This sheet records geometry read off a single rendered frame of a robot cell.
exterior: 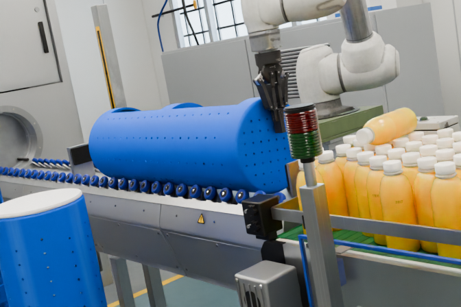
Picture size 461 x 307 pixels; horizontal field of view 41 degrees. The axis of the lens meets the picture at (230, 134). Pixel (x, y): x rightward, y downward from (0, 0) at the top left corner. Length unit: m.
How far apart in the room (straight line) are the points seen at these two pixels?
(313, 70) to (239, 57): 1.86
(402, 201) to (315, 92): 1.13
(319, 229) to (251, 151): 0.58
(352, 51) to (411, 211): 1.08
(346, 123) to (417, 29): 1.44
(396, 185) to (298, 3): 0.61
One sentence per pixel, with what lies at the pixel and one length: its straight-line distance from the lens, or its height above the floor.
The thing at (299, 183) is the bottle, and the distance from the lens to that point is 1.51.
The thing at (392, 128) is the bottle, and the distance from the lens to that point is 1.57.
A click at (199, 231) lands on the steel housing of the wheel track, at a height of 0.84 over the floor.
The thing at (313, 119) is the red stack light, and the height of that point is 1.23.
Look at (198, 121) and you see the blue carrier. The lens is 1.89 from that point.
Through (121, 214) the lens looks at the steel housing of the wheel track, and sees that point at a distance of 2.37.
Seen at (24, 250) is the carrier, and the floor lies 0.93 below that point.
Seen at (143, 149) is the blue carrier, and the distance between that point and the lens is 2.11.
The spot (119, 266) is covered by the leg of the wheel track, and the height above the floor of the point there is 0.59.
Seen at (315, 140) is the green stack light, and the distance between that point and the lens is 1.19.
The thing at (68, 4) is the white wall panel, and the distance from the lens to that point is 7.20.
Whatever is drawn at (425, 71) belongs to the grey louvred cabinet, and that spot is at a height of 1.07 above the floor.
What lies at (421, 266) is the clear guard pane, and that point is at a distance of 1.26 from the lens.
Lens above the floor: 1.39
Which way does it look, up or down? 8 degrees down
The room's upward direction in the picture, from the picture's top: 10 degrees counter-clockwise
